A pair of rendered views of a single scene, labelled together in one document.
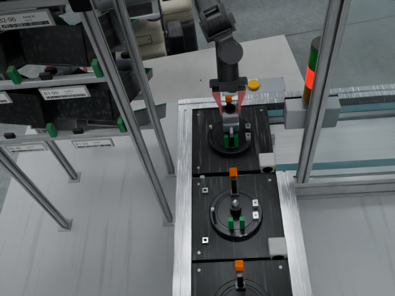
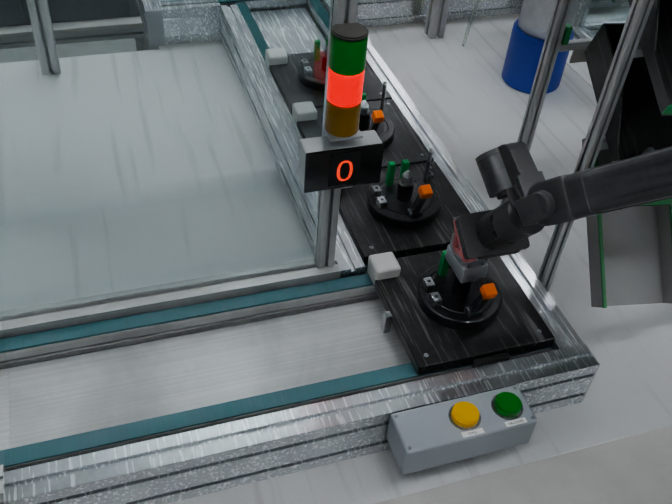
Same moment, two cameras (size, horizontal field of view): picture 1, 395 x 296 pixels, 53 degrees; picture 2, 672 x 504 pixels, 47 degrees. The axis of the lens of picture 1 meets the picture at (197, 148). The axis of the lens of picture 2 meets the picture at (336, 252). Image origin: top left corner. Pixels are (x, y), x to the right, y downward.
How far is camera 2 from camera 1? 1.58 m
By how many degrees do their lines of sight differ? 79
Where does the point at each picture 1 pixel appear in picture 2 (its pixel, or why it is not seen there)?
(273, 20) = not seen: outside the picture
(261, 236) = (361, 189)
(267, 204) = (364, 220)
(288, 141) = (356, 344)
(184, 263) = (441, 162)
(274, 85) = (420, 425)
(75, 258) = not seen: hidden behind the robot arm
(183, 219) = (469, 201)
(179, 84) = (648, 489)
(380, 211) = not seen: hidden behind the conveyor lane
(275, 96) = (409, 397)
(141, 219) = (534, 242)
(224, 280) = (389, 151)
